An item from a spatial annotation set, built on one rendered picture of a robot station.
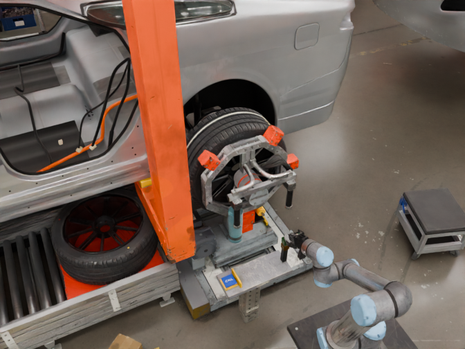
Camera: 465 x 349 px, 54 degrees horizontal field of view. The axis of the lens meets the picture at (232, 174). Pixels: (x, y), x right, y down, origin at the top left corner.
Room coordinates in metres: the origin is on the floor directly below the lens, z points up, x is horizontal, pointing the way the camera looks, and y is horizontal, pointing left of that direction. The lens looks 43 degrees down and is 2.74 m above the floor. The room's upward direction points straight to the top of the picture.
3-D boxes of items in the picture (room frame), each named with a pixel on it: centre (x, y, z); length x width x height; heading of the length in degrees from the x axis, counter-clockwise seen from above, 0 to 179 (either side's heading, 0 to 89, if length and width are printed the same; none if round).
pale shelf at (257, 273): (1.62, -0.13, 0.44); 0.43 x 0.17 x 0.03; 116
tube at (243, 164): (1.86, -0.04, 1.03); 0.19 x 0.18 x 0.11; 26
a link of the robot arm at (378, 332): (1.20, -0.70, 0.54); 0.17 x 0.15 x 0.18; 104
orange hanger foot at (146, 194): (2.03, 0.47, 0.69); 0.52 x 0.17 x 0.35; 26
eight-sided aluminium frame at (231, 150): (2.01, -0.07, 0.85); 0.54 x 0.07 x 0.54; 116
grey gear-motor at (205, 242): (2.07, 0.27, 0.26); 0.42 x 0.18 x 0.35; 26
